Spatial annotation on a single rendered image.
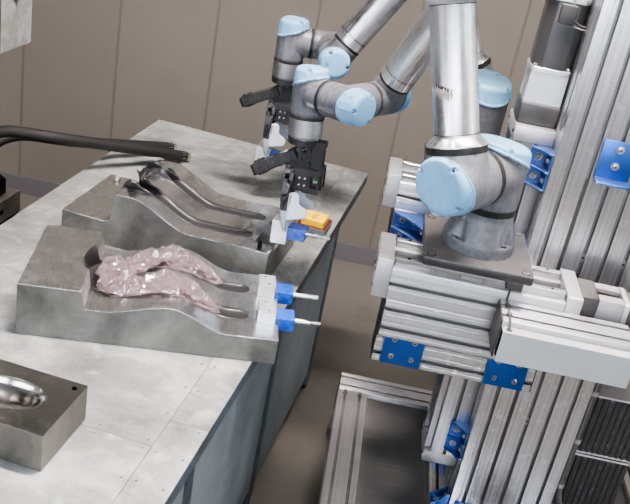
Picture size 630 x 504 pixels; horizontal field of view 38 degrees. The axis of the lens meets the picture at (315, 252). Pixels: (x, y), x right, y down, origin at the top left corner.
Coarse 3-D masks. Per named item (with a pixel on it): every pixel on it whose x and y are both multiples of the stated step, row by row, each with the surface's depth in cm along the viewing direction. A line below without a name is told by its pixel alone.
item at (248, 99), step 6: (264, 90) 239; (270, 90) 237; (276, 90) 237; (246, 96) 240; (252, 96) 239; (258, 96) 239; (264, 96) 238; (270, 96) 238; (276, 96) 238; (240, 102) 241; (246, 102) 240; (252, 102) 240; (258, 102) 240
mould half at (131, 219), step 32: (160, 160) 230; (96, 192) 224; (128, 192) 210; (64, 224) 214; (96, 224) 212; (128, 224) 210; (160, 224) 208; (224, 224) 215; (256, 224) 217; (224, 256) 207; (256, 256) 205
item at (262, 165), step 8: (280, 152) 203; (288, 152) 200; (296, 152) 201; (256, 160) 204; (264, 160) 202; (272, 160) 201; (280, 160) 201; (288, 160) 200; (256, 168) 203; (264, 168) 202; (272, 168) 202
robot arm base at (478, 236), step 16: (448, 224) 189; (464, 224) 186; (480, 224) 183; (496, 224) 183; (512, 224) 186; (448, 240) 188; (464, 240) 185; (480, 240) 184; (496, 240) 184; (512, 240) 187; (480, 256) 185; (496, 256) 185
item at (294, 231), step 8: (272, 224) 206; (288, 224) 206; (296, 224) 208; (272, 232) 206; (280, 232) 206; (288, 232) 206; (296, 232) 205; (304, 232) 205; (272, 240) 207; (280, 240) 206; (296, 240) 206; (328, 240) 206
